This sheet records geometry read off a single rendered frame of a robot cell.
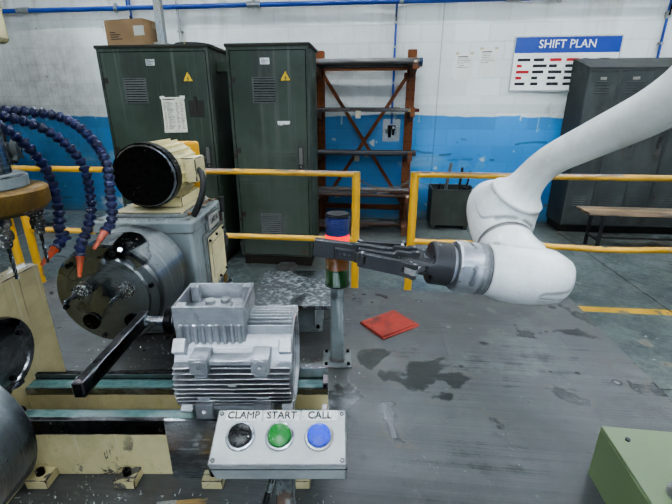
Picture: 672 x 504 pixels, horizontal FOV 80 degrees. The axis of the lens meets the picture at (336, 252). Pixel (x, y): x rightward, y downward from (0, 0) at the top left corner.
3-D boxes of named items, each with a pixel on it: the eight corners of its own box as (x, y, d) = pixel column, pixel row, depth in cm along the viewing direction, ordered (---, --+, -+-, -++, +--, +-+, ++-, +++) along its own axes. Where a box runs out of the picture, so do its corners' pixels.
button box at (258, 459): (214, 480, 52) (205, 465, 48) (225, 425, 57) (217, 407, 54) (346, 480, 52) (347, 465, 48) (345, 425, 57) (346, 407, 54)
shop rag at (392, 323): (394, 311, 138) (394, 308, 138) (419, 326, 129) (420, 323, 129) (359, 323, 131) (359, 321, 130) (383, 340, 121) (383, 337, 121)
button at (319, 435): (307, 451, 51) (306, 446, 50) (308, 427, 53) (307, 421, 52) (330, 451, 51) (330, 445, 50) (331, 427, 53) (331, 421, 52)
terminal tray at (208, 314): (175, 345, 69) (170, 308, 67) (195, 315, 79) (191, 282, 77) (245, 345, 69) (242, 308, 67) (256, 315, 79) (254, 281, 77)
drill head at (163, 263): (45, 361, 92) (15, 258, 83) (131, 286, 130) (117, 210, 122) (154, 361, 92) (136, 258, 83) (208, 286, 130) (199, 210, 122)
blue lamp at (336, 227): (324, 237, 97) (324, 219, 95) (325, 230, 102) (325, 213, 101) (349, 237, 97) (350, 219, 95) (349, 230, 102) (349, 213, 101)
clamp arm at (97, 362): (140, 322, 91) (70, 398, 67) (137, 310, 90) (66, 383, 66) (155, 322, 91) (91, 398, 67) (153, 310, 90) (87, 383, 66)
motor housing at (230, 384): (178, 434, 70) (163, 340, 64) (209, 368, 88) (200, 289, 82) (293, 433, 71) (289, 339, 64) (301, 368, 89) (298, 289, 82)
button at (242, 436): (227, 451, 51) (225, 446, 50) (232, 427, 53) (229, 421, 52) (251, 451, 51) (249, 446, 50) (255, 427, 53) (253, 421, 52)
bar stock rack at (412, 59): (409, 221, 552) (420, 50, 481) (413, 236, 486) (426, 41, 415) (239, 216, 575) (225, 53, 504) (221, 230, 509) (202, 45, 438)
